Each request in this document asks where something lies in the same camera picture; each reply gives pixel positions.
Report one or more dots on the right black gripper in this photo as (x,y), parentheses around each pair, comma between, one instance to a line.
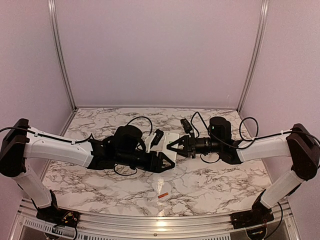
(190,142)

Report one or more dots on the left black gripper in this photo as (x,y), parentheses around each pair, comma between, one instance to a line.
(158,167)

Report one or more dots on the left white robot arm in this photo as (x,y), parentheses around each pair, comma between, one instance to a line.
(125,147)

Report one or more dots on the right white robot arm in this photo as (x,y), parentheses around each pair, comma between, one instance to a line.
(296,144)

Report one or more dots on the orange AA battery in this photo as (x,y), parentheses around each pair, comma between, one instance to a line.
(163,195)

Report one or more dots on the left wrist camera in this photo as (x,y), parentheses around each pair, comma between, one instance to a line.
(156,138)

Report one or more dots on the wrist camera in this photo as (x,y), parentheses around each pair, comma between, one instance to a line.
(187,127)
(156,138)

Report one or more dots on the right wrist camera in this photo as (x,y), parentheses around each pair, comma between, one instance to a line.
(187,127)

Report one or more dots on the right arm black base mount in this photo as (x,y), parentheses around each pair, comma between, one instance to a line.
(250,218)

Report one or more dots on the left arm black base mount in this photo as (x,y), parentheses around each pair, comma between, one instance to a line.
(59,217)

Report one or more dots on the right aluminium corner post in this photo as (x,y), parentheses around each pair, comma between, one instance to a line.
(261,28)

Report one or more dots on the aluminium corner post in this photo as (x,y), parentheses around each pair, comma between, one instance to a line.
(261,28)
(59,52)

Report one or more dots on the left aluminium corner post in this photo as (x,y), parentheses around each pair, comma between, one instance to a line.
(59,52)

